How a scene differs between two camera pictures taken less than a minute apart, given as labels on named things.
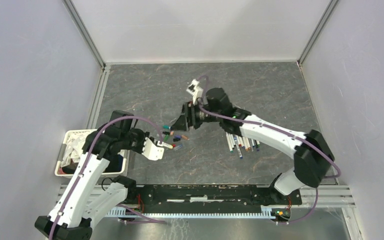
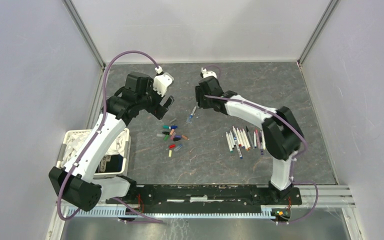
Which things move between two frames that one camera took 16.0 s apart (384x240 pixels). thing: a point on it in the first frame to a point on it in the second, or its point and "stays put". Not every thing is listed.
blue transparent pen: x=235 y=139 stays put
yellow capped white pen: x=167 y=145 to x=263 y=141
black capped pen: x=233 y=140 stays put
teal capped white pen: x=229 y=142 stays put
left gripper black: x=143 y=134 to x=158 y=110
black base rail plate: x=199 y=198 stays put
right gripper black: x=188 y=119 to x=199 y=94
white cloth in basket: x=74 y=148 stays put
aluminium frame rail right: x=330 y=8 stays put
